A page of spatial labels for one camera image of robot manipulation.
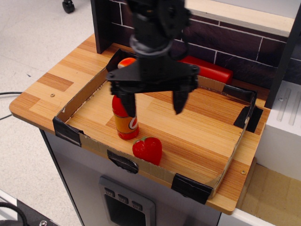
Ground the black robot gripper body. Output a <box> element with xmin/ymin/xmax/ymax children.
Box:
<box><xmin>107</xmin><ymin>49</ymin><xmax>200</xmax><ymax>95</ymax></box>

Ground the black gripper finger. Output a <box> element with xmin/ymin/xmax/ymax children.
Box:
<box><xmin>118</xmin><ymin>94</ymin><xmax>136</xmax><ymax>117</ymax></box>
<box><xmin>173</xmin><ymin>90</ymin><xmax>189</xmax><ymax>114</ymax></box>

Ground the red hot sauce bottle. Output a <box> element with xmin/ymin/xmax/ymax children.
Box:
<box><xmin>112</xmin><ymin>95</ymin><xmax>139</xmax><ymax>140</ymax></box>

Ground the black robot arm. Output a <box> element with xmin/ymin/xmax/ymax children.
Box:
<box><xmin>106</xmin><ymin>0</ymin><xmax>200</xmax><ymax>117</ymax></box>

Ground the red ketchup bottle toy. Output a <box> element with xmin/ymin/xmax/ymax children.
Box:
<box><xmin>179</xmin><ymin>56</ymin><xmax>233</xmax><ymax>85</ymax></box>

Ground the cardboard fence with black tape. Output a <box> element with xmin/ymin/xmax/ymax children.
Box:
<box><xmin>52</xmin><ymin>48</ymin><xmax>264</xmax><ymax>205</ymax></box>

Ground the salmon nigiri sushi toy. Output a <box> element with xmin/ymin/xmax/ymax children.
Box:
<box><xmin>118</xmin><ymin>57</ymin><xmax>136</xmax><ymax>69</ymax></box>

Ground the red toy strawberry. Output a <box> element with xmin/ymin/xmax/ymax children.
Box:
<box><xmin>132</xmin><ymin>137</ymin><xmax>162</xmax><ymax>165</ymax></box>

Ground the dark brick backsplash panel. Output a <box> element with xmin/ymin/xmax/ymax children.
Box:
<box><xmin>90</xmin><ymin>0</ymin><xmax>301</xmax><ymax>109</ymax></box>

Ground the grey oven control panel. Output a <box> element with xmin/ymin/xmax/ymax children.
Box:
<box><xmin>98</xmin><ymin>177</ymin><xmax>156</xmax><ymax>226</ymax></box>

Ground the black caster wheel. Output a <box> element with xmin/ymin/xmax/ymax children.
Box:
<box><xmin>62</xmin><ymin>0</ymin><xmax>75</xmax><ymax>14</ymax></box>

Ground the white toy sink unit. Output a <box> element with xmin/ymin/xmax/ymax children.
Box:
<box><xmin>255</xmin><ymin>81</ymin><xmax>301</xmax><ymax>180</ymax></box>

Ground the black cable on floor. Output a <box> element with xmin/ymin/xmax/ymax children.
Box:
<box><xmin>0</xmin><ymin>91</ymin><xmax>23</xmax><ymax>121</ymax></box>

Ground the black braided cable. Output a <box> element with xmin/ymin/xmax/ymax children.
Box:
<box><xmin>0</xmin><ymin>202</ymin><xmax>29</xmax><ymax>226</ymax></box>

